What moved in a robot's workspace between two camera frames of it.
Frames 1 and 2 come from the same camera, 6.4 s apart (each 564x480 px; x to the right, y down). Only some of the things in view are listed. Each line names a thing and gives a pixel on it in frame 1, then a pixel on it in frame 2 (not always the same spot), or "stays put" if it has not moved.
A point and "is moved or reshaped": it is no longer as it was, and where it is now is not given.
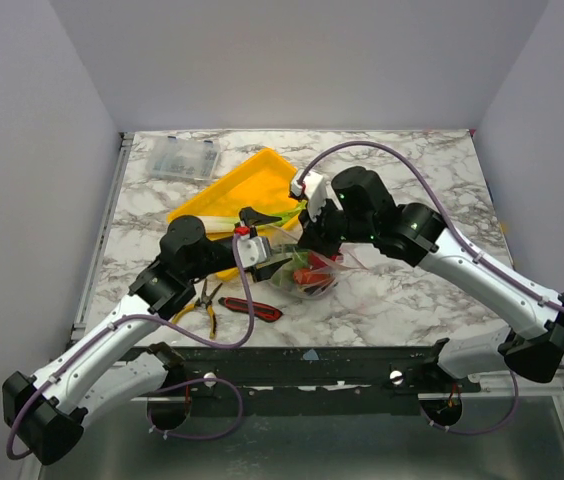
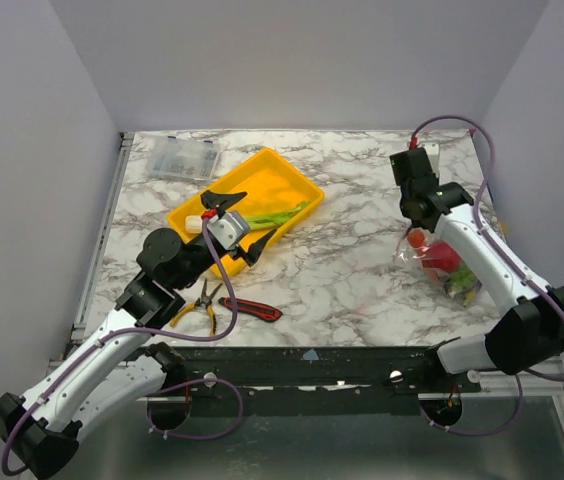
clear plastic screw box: x=174 y=156 stays put
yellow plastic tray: x=263 y=184 stays put
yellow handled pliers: x=205 y=300 stays put
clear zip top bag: x=304 y=273 is moved or reshaped
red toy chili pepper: x=305 y=276 is moved or reshaped
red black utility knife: x=264 y=312 stays put
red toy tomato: x=315 y=262 is moved or reshaped
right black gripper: x=319 y=238 -> x=413 y=209
